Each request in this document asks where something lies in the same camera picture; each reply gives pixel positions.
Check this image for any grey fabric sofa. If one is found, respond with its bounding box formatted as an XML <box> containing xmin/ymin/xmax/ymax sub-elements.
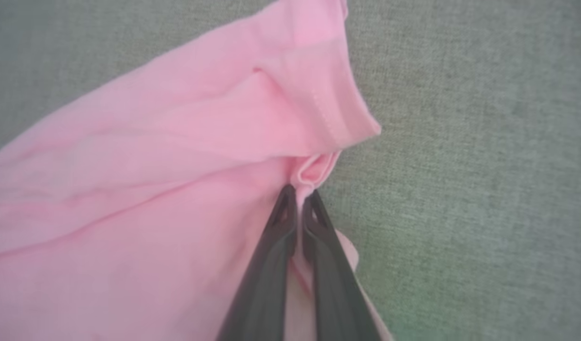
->
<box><xmin>0</xmin><ymin>0</ymin><xmax>581</xmax><ymax>341</ymax></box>

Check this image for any pink garment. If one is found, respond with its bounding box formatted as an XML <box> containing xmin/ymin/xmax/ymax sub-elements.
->
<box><xmin>0</xmin><ymin>0</ymin><xmax>396</xmax><ymax>341</ymax></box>

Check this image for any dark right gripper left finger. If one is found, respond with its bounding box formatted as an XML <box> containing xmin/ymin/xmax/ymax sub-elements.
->
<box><xmin>216</xmin><ymin>184</ymin><xmax>299</xmax><ymax>341</ymax></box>

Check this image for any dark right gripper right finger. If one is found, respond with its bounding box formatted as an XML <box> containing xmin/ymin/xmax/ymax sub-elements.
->
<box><xmin>301</xmin><ymin>189</ymin><xmax>383</xmax><ymax>341</ymax></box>

